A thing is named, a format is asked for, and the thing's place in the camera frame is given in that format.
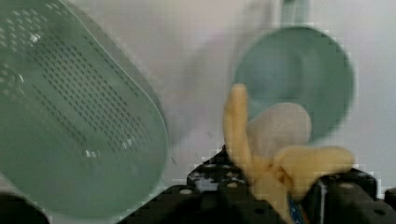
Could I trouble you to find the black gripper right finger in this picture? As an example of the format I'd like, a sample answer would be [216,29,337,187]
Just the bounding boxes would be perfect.
[302,168,395,224]

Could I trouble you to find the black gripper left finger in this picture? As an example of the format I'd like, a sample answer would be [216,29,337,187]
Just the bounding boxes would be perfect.
[116,148,287,224]

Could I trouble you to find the peeled toy banana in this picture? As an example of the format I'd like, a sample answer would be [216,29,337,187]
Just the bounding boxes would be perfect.
[222,83,355,224]

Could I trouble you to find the green mug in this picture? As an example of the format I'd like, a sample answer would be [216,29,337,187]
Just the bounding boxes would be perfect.
[232,0,355,143]

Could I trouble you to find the green perforated colander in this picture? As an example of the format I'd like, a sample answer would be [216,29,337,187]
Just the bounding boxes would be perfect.
[1,0,168,218]

